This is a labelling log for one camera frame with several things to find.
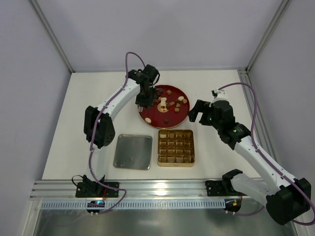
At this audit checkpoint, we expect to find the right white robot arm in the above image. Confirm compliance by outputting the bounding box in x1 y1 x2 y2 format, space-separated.
188 100 315 225

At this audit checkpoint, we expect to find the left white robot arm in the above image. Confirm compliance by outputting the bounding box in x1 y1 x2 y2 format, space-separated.
84 64 160 187

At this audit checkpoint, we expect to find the white square chocolate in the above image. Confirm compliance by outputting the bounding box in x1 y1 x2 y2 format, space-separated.
159 101 166 109

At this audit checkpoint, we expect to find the gold chocolate box tray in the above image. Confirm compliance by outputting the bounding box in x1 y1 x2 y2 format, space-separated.
157 129 195 167

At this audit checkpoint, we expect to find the red round plate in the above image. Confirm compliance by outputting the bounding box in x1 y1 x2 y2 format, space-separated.
139 85 190 129

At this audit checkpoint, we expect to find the silver tin lid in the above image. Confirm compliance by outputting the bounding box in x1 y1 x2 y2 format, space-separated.
113 134 153 171

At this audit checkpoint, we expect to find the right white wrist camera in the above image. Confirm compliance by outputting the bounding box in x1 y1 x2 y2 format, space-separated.
212 89 228 103

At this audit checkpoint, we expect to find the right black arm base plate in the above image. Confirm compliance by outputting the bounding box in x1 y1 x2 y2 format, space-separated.
205 180 225 197

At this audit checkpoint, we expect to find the slotted grey cable duct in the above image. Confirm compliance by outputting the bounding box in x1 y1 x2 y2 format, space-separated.
40 199 225 210

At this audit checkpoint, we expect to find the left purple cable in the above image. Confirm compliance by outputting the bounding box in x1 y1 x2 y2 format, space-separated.
89 51 146 214

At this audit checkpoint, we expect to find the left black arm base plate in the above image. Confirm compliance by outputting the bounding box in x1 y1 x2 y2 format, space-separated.
75 182 119 198

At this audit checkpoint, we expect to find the right aluminium frame post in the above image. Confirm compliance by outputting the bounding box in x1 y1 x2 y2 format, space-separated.
246 0 292 73

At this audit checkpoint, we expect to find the aluminium frame post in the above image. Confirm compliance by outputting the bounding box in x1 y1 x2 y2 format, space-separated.
28 0 75 73
246 0 292 73

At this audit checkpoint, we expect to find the aluminium front rail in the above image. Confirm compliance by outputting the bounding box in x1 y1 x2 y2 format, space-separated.
29 178 269 200

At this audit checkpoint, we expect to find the left aluminium frame post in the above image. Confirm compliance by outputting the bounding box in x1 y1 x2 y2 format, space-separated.
28 0 75 73

